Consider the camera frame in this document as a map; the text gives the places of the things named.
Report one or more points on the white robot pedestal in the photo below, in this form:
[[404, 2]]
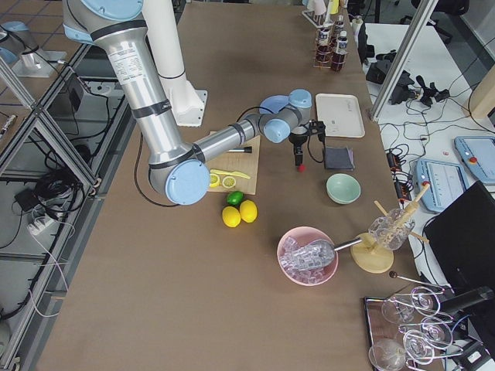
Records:
[[188, 103]]

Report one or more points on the yellow lemon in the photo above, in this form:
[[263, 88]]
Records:
[[248, 211], [231, 216]]

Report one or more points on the dark drink bottle back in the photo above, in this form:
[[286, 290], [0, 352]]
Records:
[[323, 49]]

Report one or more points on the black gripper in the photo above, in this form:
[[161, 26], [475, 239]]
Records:
[[298, 141]]

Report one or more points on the pink bowl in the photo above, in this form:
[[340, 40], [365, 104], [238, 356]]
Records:
[[304, 235]]

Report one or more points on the wine glass rack tray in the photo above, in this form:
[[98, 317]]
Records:
[[410, 330]]

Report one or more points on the yellow lemon near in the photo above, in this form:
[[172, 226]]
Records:
[[231, 216]]

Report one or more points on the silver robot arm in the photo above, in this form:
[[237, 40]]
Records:
[[141, 41]]

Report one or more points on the steel muddler black tip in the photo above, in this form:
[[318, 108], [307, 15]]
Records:
[[244, 149]]

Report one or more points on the lemon half slice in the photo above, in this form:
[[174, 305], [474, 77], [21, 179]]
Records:
[[228, 182], [215, 180]]

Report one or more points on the green lime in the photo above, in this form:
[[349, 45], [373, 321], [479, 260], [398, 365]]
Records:
[[235, 198]]

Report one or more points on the blue teach pendant near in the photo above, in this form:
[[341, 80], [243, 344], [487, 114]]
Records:
[[447, 181]]

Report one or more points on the black laptop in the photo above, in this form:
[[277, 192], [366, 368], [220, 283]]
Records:
[[462, 240]]

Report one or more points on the cream rabbit tray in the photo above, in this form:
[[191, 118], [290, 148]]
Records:
[[341, 115]]

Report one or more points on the dark drink bottle front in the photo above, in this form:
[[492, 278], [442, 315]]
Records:
[[340, 52]]

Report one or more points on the clear plastic ice cubes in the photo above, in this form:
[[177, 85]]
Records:
[[290, 246]]

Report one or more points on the mint green bowl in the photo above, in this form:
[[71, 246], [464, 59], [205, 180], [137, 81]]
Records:
[[343, 189]]

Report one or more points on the clear glass mug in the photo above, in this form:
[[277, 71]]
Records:
[[393, 229]]

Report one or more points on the metal ice scoop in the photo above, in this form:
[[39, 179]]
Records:
[[319, 253]]

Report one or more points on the yellow lemon far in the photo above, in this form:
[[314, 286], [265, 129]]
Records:
[[248, 211]]

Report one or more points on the grey folded cloth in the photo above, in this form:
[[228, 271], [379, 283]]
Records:
[[338, 158]]

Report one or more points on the blue teach pendant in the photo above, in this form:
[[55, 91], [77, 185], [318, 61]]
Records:
[[447, 181], [477, 152]]

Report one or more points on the wooden cutting board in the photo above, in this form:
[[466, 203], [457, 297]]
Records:
[[241, 162]]

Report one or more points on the wooden cup tree stand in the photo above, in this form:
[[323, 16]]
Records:
[[369, 255]]

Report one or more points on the blue teach pendant far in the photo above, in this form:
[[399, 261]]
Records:
[[477, 152]]

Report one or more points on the blue plate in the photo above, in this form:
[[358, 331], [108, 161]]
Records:
[[273, 104]]

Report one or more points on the yellow plastic knife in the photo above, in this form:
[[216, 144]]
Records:
[[233, 173]]

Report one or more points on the copper wire bottle rack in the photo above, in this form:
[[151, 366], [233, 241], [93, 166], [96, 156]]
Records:
[[334, 36]]

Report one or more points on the dark drink bottle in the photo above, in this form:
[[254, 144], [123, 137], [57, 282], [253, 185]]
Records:
[[323, 49], [340, 52]]

